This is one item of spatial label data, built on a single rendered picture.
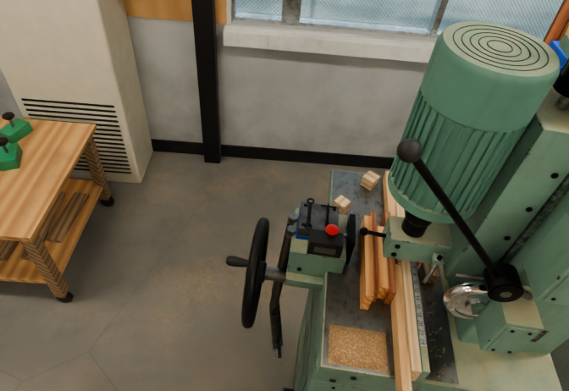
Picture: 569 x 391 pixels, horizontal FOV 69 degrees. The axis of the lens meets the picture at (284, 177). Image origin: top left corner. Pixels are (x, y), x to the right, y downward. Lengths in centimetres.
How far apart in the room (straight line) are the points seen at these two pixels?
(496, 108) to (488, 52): 8
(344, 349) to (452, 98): 55
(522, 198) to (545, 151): 11
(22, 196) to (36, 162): 19
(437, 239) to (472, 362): 34
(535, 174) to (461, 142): 15
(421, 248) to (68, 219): 166
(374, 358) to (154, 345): 120
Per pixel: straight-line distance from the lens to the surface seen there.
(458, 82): 65
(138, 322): 202
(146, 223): 232
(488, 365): 119
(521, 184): 80
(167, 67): 234
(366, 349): 95
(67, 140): 207
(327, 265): 103
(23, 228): 176
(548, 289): 84
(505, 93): 65
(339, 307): 101
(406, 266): 105
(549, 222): 86
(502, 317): 92
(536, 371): 124
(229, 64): 226
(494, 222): 86
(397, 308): 100
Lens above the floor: 177
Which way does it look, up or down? 45 degrees down
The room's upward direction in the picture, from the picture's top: 6 degrees clockwise
